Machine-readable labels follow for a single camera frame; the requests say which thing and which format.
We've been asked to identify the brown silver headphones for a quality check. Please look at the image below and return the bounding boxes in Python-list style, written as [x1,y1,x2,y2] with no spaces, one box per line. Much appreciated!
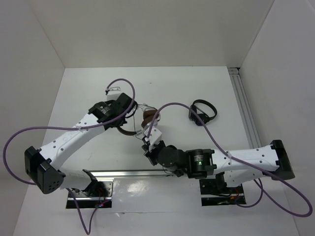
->
[117,104,157,136]

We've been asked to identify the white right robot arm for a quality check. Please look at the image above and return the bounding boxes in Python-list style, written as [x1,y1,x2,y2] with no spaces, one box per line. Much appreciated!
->
[142,140,295,193]

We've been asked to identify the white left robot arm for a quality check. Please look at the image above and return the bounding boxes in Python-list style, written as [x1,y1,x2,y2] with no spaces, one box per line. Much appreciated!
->
[24,93,137,196]

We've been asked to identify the large black wrapped headphones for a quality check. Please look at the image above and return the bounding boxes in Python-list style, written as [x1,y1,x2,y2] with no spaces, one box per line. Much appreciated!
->
[188,99,218,126]

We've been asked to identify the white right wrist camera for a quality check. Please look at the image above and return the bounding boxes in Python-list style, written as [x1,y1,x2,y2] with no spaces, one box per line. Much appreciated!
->
[144,127,162,145]

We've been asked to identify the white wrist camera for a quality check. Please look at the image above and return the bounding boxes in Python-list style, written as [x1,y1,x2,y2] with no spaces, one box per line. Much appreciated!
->
[144,127,162,145]
[105,87,122,100]

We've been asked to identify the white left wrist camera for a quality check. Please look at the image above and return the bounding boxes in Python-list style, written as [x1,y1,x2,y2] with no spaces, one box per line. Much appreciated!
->
[105,87,122,100]

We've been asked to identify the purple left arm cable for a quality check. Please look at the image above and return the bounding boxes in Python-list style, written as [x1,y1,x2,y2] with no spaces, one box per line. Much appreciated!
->
[2,78,137,236]

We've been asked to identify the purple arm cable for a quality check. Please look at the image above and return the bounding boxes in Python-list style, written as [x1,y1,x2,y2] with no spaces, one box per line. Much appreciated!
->
[2,78,137,236]
[147,102,313,217]

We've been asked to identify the aluminium table rail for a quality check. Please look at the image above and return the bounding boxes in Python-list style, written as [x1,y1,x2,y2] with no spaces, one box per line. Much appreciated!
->
[82,169,177,181]

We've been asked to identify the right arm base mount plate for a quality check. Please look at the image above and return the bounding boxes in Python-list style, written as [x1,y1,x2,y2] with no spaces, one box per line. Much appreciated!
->
[199,179,246,207]

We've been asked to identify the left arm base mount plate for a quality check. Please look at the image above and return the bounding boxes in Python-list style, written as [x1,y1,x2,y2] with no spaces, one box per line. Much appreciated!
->
[66,178,114,209]

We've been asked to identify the aluminium side rail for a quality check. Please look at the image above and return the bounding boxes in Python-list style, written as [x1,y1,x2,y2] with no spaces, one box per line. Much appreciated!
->
[227,67,261,148]

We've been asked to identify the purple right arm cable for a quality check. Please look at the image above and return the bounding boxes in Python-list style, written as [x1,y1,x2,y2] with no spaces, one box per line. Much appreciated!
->
[147,102,313,217]

